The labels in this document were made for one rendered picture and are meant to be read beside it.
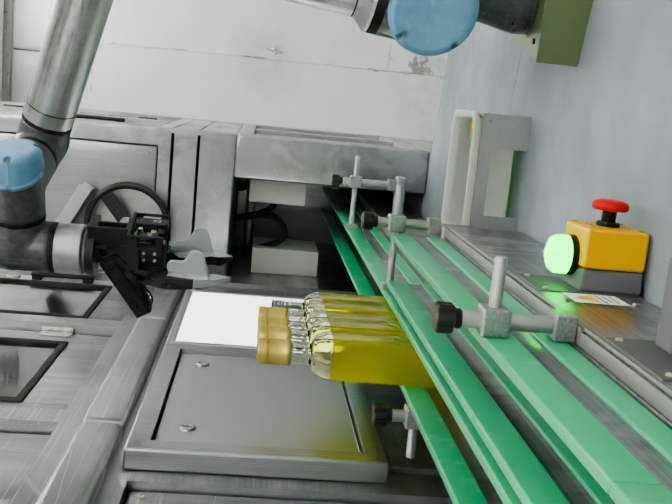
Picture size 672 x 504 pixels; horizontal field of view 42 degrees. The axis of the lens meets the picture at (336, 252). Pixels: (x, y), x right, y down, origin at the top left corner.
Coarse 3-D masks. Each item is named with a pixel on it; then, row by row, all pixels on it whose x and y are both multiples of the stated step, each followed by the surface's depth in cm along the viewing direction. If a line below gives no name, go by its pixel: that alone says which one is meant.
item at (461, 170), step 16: (464, 112) 147; (464, 128) 155; (480, 128) 140; (464, 144) 156; (448, 160) 157; (464, 160) 156; (448, 176) 157; (464, 176) 157; (448, 192) 157; (464, 192) 157; (448, 208) 158; (464, 208) 142; (464, 224) 142
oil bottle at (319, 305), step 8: (312, 304) 132; (320, 304) 131; (328, 304) 132; (336, 304) 132; (344, 304) 133; (352, 304) 133; (360, 304) 134; (368, 304) 134; (376, 304) 135; (304, 312) 131; (312, 312) 130; (360, 312) 130; (368, 312) 130; (376, 312) 130; (384, 312) 130; (392, 312) 131; (304, 320) 131
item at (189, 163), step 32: (0, 128) 212; (96, 128) 214; (128, 128) 214; (160, 128) 215; (192, 128) 222; (224, 128) 238; (64, 160) 216; (96, 160) 217; (128, 160) 217; (160, 160) 216; (192, 160) 217; (224, 160) 217; (64, 192) 218; (96, 192) 218; (160, 192) 218; (192, 192) 218; (224, 192) 219; (192, 224) 220; (224, 224) 220
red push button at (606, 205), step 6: (606, 198) 97; (594, 204) 95; (600, 204) 95; (606, 204) 94; (612, 204) 94; (618, 204) 94; (624, 204) 94; (606, 210) 94; (612, 210) 94; (618, 210) 94; (624, 210) 94; (606, 216) 95; (612, 216) 95; (612, 222) 95
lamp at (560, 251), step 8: (552, 240) 96; (560, 240) 95; (568, 240) 95; (576, 240) 95; (552, 248) 95; (560, 248) 94; (568, 248) 94; (576, 248) 94; (544, 256) 97; (552, 256) 95; (560, 256) 94; (568, 256) 94; (576, 256) 94; (552, 264) 95; (560, 264) 95; (568, 264) 95; (576, 264) 95; (560, 272) 96; (568, 272) 96
